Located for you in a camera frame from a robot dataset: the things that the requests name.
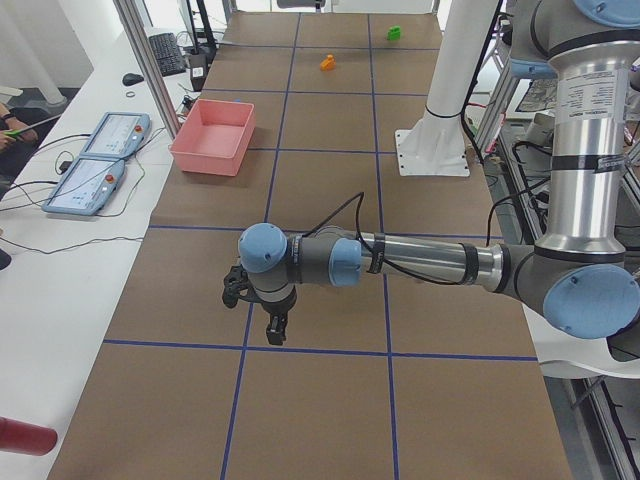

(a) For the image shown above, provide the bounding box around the orange toy block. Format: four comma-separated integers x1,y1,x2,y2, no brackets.
319,54,336,72

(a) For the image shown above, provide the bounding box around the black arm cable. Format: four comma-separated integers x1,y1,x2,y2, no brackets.
302,191,501,287

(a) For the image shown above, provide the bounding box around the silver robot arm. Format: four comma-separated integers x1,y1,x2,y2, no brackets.
222,1,639,345

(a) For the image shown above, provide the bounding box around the teach pendant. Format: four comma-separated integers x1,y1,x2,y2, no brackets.
42,157,125,216
81,112,150,159

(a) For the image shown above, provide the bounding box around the pink plastic box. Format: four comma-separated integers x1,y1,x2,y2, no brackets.
170,98,256,177

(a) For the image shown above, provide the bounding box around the green handled tool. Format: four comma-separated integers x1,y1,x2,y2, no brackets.
3,115,61,139

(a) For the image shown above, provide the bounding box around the red cylinder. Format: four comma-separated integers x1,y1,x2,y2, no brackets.
0,417,58,456

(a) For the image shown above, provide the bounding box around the black computer mouse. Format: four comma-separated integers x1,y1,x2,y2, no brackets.
122,73,144,86

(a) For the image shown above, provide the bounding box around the near teach pendant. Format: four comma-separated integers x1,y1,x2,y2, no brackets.
42,157,125,216

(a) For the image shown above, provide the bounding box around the black keyboard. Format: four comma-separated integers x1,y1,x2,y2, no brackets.
148,32,186,77

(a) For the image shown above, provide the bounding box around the green toy block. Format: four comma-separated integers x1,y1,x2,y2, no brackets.
386,25,402,41

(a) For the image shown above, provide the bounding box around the black box with label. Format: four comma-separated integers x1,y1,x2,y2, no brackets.
188,53,208,92

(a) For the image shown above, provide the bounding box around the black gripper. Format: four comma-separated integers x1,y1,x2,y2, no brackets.
255,288,297,345

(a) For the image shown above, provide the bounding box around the seated person hand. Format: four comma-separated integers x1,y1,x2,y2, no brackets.
0,131,14,151

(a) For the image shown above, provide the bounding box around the far teach pendant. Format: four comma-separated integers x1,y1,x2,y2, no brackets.
81,112,150,159

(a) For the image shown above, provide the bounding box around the brown paper table cover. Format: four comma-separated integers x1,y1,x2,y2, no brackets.
50,13,571,479

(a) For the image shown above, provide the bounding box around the aluminium frame post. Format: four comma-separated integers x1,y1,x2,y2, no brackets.
113,0,180,140

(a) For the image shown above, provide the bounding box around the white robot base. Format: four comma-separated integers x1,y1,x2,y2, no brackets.
522,305,639,379

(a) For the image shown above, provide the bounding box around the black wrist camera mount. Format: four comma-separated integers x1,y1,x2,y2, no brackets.
222,265,259,309

